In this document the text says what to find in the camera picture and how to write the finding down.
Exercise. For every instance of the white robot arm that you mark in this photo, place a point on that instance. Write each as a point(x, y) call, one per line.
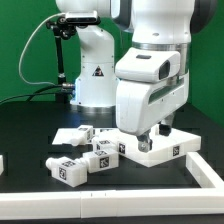
point(154, 25)

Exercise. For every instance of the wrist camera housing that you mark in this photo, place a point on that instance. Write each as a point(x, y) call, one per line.
point(148, 66)

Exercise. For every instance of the black camera stand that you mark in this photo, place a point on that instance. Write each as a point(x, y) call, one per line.
point(62, 30)

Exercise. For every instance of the white marker sheet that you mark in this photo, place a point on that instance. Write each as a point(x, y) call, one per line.
point(63, 136)

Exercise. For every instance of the white square table top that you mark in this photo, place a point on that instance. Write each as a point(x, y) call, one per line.
point(164, 148)

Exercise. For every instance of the white L-shaped fence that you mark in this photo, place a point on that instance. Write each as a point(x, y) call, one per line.
point(207, 198)

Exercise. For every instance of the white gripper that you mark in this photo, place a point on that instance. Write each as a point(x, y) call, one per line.
point(141, 105)

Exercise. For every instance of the silver camera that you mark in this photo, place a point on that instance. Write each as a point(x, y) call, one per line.
point(82, 18)

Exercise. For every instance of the white block at left edge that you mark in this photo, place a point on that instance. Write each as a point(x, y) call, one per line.
point(1, 164)

